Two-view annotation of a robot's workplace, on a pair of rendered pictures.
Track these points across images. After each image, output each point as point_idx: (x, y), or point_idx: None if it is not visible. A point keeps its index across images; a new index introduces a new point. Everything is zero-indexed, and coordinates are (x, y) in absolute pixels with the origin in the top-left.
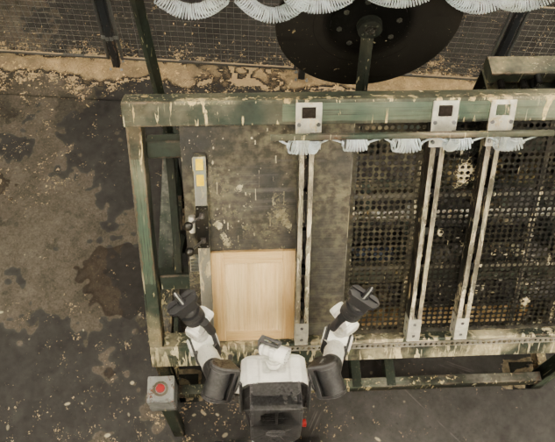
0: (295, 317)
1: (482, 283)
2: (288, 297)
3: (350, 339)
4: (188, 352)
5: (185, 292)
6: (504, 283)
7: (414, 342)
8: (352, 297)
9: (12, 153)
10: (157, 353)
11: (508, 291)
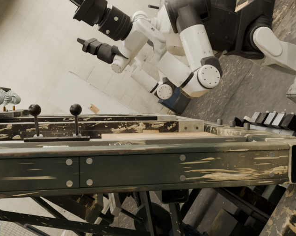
0: (170, 121)
1: (199, 226)
2: (156, 133)
3: (158, 82)
4: (266, 136)
5: (75, 14)
6: (195, 220)
7: (177, 117)
8: (88, 42)
9: None
10: (295, 141)
11: (198, 214)
